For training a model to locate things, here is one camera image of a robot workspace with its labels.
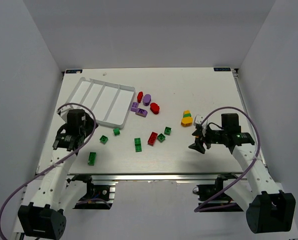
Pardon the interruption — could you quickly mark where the yellow green lego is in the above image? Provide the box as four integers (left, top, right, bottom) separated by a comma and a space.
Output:
181, 110, 193, 127

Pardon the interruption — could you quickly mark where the green square lego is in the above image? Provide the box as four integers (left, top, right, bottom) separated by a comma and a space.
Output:
99, 135, 108, 144

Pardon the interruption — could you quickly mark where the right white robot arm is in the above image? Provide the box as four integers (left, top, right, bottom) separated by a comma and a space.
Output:
189, 113, 296, 234

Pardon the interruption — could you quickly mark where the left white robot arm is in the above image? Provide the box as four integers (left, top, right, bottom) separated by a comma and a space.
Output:
17, 106, 98, 240

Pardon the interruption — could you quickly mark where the green flat lego right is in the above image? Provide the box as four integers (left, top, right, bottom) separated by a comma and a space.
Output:
164, 126, 171, 135

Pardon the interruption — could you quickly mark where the green flat lego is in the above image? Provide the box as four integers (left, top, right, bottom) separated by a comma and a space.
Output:
164, 126, 171, 135
157, 133, 166, 143

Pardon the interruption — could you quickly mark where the green flat lego left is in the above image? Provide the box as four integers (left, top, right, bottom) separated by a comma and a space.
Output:
157, 133, 166, 143

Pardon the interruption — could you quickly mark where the green long lego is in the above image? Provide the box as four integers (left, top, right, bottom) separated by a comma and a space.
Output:
87, 152, 97, 166

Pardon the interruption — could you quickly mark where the small green number lego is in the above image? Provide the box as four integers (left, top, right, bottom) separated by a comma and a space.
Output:
113, 128, 120, 136

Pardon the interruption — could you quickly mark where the white divided sorting tray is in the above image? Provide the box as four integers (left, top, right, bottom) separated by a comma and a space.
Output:
67, 77, 135, 129

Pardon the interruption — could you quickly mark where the red rectangular lego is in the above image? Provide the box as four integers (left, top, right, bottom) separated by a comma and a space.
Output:
147, 132, 158, 146

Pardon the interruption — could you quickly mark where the red oval lego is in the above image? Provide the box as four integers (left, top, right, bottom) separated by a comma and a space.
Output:
150, 102, 160, 115

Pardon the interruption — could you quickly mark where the purple square lego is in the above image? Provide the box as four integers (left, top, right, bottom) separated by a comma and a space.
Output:
130, 101, 139, 112

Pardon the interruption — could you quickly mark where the purple curved lego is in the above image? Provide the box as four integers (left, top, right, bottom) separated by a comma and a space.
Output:
135, 108, 148, 118

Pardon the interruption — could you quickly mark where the green stacked lego pair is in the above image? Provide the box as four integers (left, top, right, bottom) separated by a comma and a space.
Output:
134, 137, 142, 153

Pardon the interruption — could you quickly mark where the purple oval lego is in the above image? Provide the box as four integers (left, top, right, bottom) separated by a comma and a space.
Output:
142, 94, 151, 106

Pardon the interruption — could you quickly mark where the red rounded lego upper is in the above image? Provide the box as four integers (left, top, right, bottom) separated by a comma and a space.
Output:
137, 91, 144, 103

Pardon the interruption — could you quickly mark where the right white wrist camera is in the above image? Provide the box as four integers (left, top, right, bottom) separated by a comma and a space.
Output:
193, 114, 204, 126

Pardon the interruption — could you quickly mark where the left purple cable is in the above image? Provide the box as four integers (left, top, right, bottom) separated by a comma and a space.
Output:
0, 102, 97, 240

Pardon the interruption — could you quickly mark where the purple cable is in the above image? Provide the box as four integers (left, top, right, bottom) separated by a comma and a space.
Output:
194, 106, 262, 213
0, 102, 97, 240

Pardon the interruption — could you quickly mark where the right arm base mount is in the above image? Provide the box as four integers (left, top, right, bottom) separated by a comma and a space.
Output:
193, 174, 247, 213

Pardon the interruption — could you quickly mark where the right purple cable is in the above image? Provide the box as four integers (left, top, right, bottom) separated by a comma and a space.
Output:
194, 106, 262, 213

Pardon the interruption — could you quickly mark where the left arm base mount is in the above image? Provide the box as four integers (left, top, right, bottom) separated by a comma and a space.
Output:
66, 174, 113, 210

